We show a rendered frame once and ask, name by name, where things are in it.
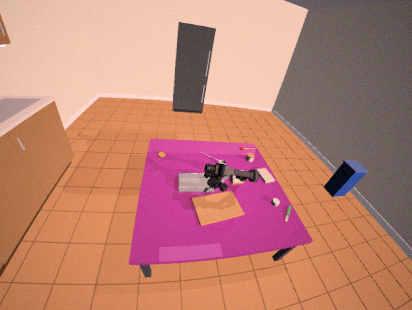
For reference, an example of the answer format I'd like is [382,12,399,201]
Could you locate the light wooden board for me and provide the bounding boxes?
[191,191,245,226]

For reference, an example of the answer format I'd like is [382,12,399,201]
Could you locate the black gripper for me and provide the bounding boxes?
[204,172,229,192]

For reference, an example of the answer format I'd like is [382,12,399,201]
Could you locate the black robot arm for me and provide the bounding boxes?
[204,163,259,188]

